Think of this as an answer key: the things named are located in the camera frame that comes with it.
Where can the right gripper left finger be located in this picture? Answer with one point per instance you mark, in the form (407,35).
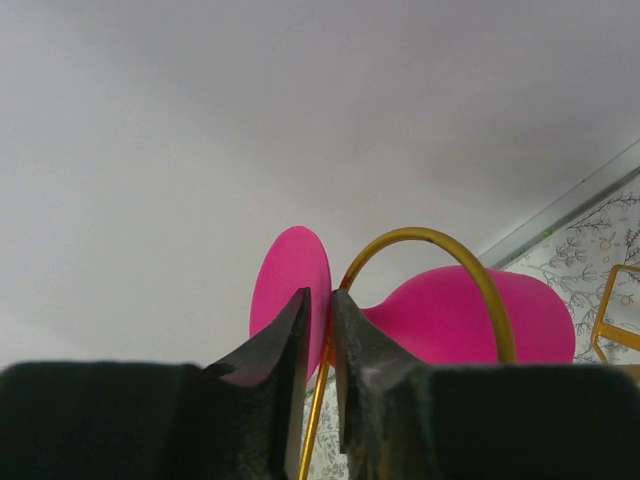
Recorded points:
(237,418)

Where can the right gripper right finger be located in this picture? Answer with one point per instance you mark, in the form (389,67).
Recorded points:
(401,418)

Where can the magenta wine glass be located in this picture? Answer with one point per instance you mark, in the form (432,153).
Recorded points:
(460,314)

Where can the gold wire glass rack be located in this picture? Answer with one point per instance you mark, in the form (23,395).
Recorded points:
(442,381)

